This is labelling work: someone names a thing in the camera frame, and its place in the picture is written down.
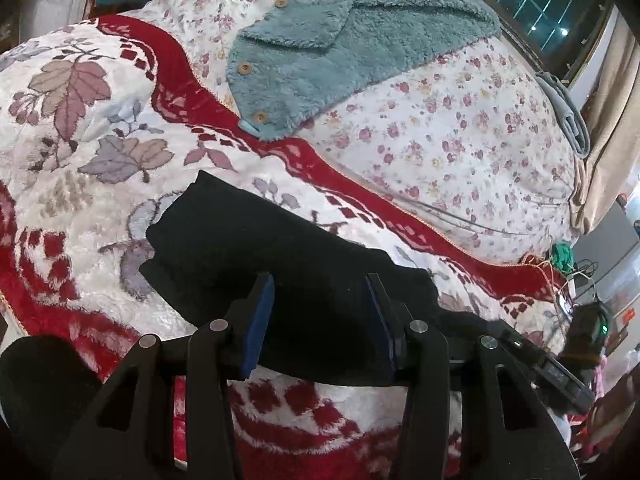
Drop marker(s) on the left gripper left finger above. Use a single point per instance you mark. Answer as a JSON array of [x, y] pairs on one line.
[[222, 350]]

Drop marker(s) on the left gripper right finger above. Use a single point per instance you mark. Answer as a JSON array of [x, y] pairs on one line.
[[414, 355]]

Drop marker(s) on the black pants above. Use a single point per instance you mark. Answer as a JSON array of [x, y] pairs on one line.
[[212, 242]]

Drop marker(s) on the green yarn bundle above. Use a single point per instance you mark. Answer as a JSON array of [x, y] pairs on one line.
[[562, 258]]

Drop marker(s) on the beige curtain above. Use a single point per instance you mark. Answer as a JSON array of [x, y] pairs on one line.
[[613, 123]]

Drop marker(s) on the floral quilt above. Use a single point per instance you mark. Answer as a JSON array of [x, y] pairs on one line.
[[468, 142]]

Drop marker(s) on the red white floral blanket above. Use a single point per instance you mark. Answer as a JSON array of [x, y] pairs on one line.
[[103, 126]]

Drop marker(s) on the grey folded cloth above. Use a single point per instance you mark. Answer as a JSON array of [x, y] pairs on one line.
[[567, 115]]

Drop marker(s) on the teal fleece jacket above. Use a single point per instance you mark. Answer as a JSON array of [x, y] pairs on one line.
[[305, 56]]

